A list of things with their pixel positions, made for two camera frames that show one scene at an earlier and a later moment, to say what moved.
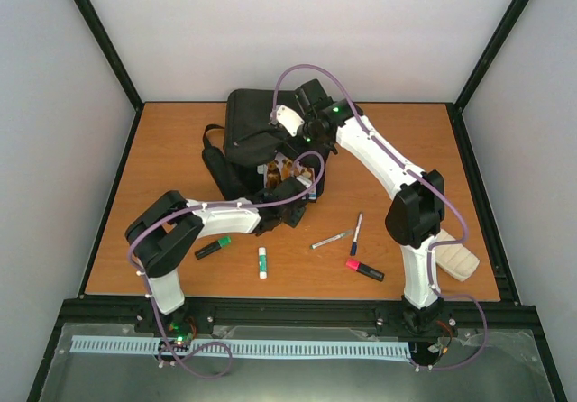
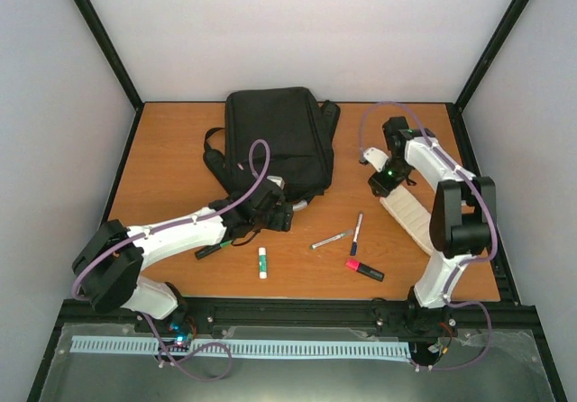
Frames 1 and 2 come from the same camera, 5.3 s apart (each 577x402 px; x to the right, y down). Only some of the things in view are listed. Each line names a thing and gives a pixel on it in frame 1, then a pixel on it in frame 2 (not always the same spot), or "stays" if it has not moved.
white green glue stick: [262, 262] stays
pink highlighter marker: [365, 269] stays
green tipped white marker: [324, 242] stays
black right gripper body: [308, 145] to [393, 179]
